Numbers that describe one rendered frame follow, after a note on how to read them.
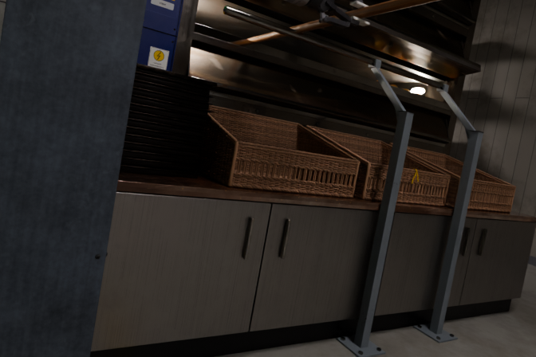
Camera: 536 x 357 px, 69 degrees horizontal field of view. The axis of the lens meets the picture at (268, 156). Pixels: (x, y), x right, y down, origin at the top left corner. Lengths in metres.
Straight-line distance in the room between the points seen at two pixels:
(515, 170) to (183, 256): 3.95
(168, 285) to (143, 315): 0.10
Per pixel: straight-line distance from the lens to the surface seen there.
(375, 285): 1.66
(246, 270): 1.33
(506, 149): 4.79
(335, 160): 1.48
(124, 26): 0.74
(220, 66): 1.78
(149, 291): 1.23
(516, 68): 4.95
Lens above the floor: 0.77
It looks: 3 degrees down
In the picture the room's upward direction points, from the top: 10 degrees clockwise
